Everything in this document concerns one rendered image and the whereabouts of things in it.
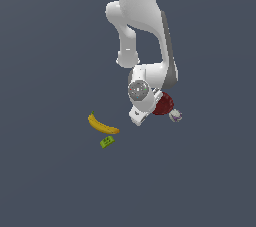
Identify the small white purple object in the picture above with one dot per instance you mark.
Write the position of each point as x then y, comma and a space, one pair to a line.
175, 115

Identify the dark red round object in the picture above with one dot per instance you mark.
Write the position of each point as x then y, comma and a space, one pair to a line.
164, 104

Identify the yellow banana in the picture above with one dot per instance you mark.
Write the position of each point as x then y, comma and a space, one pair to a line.
100, 126

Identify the small green block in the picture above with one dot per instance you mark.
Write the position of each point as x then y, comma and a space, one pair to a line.
107, 141

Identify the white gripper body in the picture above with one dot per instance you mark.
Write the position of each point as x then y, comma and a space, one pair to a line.
144, 109

